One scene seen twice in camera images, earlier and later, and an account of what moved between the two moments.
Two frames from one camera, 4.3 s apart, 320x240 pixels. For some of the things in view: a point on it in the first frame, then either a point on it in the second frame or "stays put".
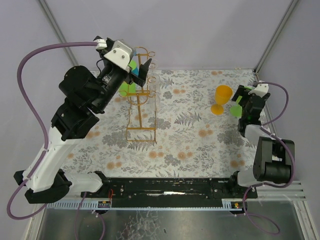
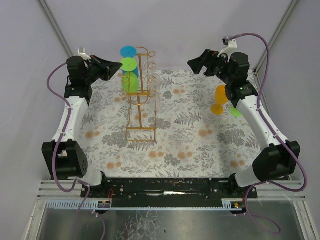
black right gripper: x=246 y=98 -> x=207 y=65
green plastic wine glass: x=236 y=110 stays put
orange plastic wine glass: x=223 y=94 stays put
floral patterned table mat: x=182 y=123 stays put
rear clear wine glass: x=153 y=65 stays put
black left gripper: x=132 y=75 -> x=99 y=69
